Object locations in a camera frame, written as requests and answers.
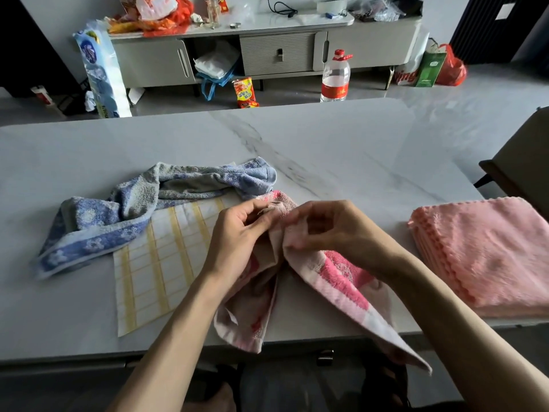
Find person's left hand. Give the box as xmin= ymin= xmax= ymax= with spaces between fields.
xmin=201 ymin=199 xmax=283 ymax=290

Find person's right hand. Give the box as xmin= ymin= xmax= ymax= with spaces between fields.
xmin=282 ymin=200 xmax=406 ymax=284

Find pink floral towel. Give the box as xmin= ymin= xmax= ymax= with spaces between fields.
xmin=213 ymin=190 xmax=433 ymax=375

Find person's right forearm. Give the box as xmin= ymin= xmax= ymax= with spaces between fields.
xmin=384 ymin=246 xmax=549 ymax=412

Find person's left forearm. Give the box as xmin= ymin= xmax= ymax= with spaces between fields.
xmin=106 ymin=270 xmax=236 ymax=412

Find white yellow checked cloth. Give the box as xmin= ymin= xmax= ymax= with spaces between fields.
xmin=113 ymin=196 xmax=242 ymax=338

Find red snack packet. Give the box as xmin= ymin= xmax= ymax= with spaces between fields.
xmin=232 ymin=77 xmax=260 ymax=110

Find person's grey shorts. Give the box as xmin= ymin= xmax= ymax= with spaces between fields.
xmin=238 ymin=358 xmax=367 ymax=412

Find blue floral towel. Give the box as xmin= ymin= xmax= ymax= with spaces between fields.
xmin=33 ymin=157 xmax=278 ymax=280

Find clear water bottle red cap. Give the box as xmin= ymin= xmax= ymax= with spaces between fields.
xmin=320 ymin=49 xmax=353 ymax=103

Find grey tv cabinet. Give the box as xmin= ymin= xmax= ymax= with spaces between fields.
xmin=109 ymin=12 xmax=423 ymax=90

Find stack of pink cloths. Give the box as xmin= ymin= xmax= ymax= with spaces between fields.
xmin=407 ymin=196 xmax=549 ymax=319

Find white bag with red print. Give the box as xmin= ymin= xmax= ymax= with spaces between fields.
xmin=393 ymin=30 xmax=430 ymax=86

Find green paper bag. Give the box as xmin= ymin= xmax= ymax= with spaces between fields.
xmin=414 ymin=38 xmax=448 ymax=88

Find clear glass bottle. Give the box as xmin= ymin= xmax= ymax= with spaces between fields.
xmin=204 ymin=0 xmax=222 ymax=30

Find blue white tissue pack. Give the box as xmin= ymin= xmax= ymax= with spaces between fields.
xmin=72 ymin=20 xmax=133 ymax=120

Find red plastic bag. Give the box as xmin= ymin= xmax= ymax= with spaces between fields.
xmin=435 ymin=43 xmax=468 ymax=87

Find dark chair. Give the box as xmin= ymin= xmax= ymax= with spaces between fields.
xmin=474 ymin=106 xmax=549 ymax=220

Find pile of orange red bags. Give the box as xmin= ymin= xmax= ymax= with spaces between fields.
xmin=106 ymin=0 xmax=195 ymax=38

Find white pot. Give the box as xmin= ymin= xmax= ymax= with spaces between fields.
xmin=316 ymin=0 xmax=351 ymax=16

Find clear plastic bags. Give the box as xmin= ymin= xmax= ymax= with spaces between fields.
xmin=351 ymin=0 xmax=406 ymax=23

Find white red box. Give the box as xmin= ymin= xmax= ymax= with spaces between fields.
xmin=30 ymin=85 xmax=55 ymax=108

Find black bag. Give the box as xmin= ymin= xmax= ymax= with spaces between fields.
xmin=392 ymin=0 xmax=424 ymax=18

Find white bag with blue handles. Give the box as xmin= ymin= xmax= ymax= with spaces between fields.
xmin=193 ymin=40 xmax=242 ymax=102

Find black cable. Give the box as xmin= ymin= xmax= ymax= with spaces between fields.
xmin=267 ymin=0 xmax=298 ymax=18

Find black slatted wall panel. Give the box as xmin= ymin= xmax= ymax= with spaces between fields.
xmin=449 ymin=0 xmax=549 ymax=66

